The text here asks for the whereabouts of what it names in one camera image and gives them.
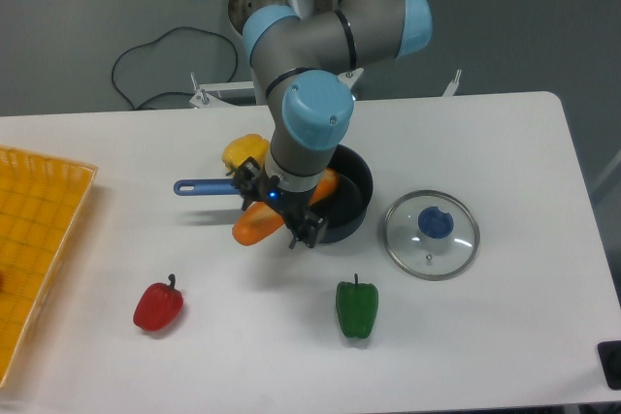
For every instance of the yellow toy bell pepper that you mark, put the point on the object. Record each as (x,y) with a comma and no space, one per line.
(248,151)

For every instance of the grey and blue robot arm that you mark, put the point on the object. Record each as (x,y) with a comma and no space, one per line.
(297,63)

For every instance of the red toy bell pepper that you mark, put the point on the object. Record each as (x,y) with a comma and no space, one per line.
(159,305)

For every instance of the green toy bell pepper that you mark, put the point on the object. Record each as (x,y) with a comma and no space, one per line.
(356,305)

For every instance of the black object at table corner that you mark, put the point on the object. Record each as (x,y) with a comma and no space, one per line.
(609,353)

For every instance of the yellow plastic basket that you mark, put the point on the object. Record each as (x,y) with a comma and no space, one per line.
(41,199)

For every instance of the glass lid with blue knob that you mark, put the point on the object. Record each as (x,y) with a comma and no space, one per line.
(430,235)

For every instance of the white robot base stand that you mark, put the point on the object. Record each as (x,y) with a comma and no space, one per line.
(225,94)

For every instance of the dark pot with blue handle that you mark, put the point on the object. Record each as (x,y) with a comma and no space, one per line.
(346,210)

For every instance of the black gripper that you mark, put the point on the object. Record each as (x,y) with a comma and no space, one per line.
(291,202)

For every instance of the orange toy baguette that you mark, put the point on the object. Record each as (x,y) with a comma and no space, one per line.
(260,221)

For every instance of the white bracket behind table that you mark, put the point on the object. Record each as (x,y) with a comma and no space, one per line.
(453,85)

